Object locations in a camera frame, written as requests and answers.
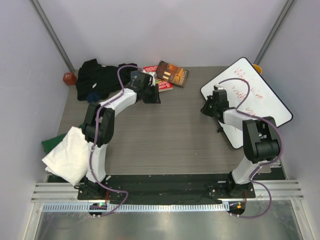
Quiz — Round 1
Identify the red cover book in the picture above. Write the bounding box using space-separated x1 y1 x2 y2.
143 65 173 92

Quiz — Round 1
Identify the dark cover paperback book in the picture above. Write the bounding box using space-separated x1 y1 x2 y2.
155 60 189 88

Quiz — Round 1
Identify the white dry-erase board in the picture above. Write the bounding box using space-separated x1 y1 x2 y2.
200 57 294 150

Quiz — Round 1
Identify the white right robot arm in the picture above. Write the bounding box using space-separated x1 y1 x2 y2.
200 89 282 198

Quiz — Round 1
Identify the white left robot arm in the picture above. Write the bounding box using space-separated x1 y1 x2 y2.
75 70 161 200

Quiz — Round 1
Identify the black whiteboard stand foot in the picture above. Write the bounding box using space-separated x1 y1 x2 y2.
217 127 224 133

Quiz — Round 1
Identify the black t shirt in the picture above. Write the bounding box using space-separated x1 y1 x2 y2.
75 59 137 101

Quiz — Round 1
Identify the navy blue t shirt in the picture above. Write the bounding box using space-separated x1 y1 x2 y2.
86 92 101 103

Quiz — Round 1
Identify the white mug yellow inside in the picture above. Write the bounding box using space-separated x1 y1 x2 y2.
252 64 263 75

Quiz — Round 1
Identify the small red cube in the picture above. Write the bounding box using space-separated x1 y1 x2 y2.
62 72 77 86

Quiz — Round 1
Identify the white folded t shirt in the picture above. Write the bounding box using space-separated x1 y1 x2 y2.
42 130 89 186

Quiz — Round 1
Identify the green t shirt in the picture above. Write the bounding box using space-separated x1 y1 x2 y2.
41 124 86 154

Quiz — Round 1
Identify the aluminium frame rail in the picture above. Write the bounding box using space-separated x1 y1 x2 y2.
261 155 282 168

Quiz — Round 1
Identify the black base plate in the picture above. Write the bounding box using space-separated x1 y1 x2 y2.
47 174 286 202

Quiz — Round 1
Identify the white perforated cable rail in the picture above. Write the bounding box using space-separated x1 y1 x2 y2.
42 202 230 213

